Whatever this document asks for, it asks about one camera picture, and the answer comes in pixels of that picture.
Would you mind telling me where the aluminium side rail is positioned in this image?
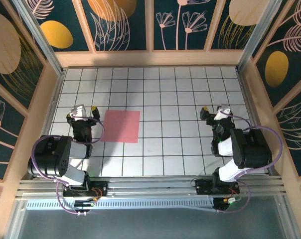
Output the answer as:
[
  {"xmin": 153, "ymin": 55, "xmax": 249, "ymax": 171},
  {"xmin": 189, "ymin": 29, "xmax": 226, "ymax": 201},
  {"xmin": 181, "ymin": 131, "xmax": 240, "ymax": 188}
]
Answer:
[
  {"xmin": 236, "ymin": 69, "xmax": 276, "ymax": 175},
  {"xmin": 30, "ymin": 71, "xmax": 66, "ymax": 179}
]

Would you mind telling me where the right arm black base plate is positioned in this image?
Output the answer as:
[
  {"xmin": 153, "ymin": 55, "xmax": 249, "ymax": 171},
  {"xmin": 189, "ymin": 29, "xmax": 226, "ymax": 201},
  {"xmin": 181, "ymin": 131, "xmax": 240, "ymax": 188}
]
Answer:
[{"xmin": 194, "ymin": 178, "xmax": 240, "ymax": 195}]

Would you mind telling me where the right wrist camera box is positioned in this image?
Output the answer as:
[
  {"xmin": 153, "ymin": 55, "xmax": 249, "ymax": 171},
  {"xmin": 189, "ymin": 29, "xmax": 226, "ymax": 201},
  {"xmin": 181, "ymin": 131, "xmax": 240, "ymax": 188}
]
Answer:
[{"xmin": 214, "ymin": 104, "xmax": 233, "ymax": 121}]

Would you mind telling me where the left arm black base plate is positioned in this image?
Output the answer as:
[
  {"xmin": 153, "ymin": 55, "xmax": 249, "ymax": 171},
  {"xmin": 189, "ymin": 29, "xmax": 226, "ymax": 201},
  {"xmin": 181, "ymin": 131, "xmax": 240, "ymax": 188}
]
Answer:
[{"xmin": 62, "ymin": 181, "xmax": 109, "ymax": 197}]

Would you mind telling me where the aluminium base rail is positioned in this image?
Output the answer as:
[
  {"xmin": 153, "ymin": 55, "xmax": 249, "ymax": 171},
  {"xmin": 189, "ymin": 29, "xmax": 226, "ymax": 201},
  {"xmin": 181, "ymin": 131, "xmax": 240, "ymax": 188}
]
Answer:
[{"xmin": 14, "ymin": 175, "xmax": 288, "ymax": 200}]

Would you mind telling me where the white grid mat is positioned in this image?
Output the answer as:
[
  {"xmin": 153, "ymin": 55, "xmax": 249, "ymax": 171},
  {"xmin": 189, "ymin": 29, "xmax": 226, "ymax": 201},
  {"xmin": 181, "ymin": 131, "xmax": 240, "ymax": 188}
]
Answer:
[{"xmin": 37, "ymin": 67, "xmax": 268, "ymax": 178}]

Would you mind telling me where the aluminium corner post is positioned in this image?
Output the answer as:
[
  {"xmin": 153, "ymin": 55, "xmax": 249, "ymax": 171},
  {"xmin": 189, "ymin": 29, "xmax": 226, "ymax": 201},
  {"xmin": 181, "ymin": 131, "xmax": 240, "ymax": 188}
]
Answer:
[
  {"xmin": 12, "ymin": 0, "xmax": 66, "ymax": 75},
  {"xmin": 236, "ymin": 0, "xmax": 283, "ymax": 72}
]

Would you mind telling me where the black electronics module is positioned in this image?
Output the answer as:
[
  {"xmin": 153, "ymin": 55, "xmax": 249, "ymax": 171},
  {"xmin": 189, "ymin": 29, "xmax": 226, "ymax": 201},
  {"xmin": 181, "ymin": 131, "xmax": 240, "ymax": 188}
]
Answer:
[
  {"xmin": 73, "ymin": 199, "xmax": 96, "ymax": 209},
  {"xmin": 212, "ymin": 196, "xmax": 241, "ymax": 213}
]

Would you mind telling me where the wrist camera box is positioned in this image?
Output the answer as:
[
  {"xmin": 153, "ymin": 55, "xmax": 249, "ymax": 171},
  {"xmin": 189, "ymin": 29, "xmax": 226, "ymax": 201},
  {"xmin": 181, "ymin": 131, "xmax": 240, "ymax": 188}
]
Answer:
[
  {"xmin": 214, "ymin": 104, "xmax": 233, "ymax": 121},
  {"xmin": 66, "ymin": 105, "xmax": 88, "ymax": 119}
]

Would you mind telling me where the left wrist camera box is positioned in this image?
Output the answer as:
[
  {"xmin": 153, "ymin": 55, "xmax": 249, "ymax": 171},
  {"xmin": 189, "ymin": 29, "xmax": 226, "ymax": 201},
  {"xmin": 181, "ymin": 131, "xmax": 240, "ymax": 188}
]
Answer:
[{"xmin": 66, "ymin": 105, "xmax": 88, "ymax": 119}]

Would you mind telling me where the slotted grey cable duct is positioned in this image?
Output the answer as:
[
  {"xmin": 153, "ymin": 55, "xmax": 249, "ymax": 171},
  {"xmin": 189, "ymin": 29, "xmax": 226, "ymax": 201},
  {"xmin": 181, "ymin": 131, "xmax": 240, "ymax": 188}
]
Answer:
[{"xmin": 25, "ymin": 198, "xmax": 216, "ymax": 212}]

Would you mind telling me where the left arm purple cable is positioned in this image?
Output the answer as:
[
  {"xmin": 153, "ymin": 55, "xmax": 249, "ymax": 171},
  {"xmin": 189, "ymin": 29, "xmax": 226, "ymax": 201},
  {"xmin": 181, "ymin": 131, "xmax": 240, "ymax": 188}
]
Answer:
[{"xmin": 31, "ymin": 113, "xmax": 106, "ymax": 217}]

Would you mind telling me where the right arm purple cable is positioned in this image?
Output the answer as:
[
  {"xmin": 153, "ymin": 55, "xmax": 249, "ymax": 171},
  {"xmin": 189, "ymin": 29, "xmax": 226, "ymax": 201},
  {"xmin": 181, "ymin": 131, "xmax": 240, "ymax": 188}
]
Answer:
[{"xmin": 221, "ymin": 111, "xmax": 284, "ymax": 215}]

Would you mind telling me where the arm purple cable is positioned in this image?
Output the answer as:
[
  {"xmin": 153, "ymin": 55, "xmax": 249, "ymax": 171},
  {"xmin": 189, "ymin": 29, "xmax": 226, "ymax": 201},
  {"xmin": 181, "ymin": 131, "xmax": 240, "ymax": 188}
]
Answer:
[
  {"xmin": 221, "ymin": 111, "xmax": 284, "ymax": 215},
  {"xmin": 31, "ymin": 113, "xmax": 106, "ymax": 217}
]

